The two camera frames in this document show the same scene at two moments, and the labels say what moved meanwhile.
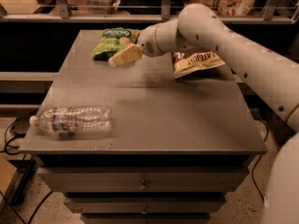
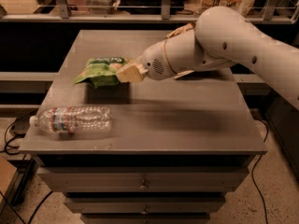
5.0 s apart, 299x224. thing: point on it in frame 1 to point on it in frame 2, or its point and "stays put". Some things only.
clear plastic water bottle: x=75 y=119 stays put
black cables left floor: x=17 y=128 stays put
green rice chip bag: x=113 y=41 to x=102 y=71
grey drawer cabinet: x=176 y=147 stays put
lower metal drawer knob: x=145 y=212 stays put
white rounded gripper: x=147 y=43 to x=153 y=61
